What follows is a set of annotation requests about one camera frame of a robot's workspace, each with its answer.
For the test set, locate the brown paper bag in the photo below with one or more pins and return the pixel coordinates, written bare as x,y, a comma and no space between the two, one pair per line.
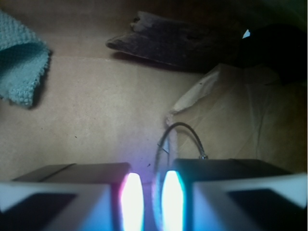
96,105

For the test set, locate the teal knitted cloth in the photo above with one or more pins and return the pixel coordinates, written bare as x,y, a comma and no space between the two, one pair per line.
24,58

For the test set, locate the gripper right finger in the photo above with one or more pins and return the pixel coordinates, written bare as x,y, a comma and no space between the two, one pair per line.
233,195

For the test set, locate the silver keys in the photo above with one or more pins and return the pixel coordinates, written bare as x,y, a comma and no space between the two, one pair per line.
178,141

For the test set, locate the dark bark piece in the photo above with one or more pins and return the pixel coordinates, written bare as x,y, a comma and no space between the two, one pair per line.
177,43

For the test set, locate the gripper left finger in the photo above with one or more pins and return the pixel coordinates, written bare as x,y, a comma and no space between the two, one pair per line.
73,197

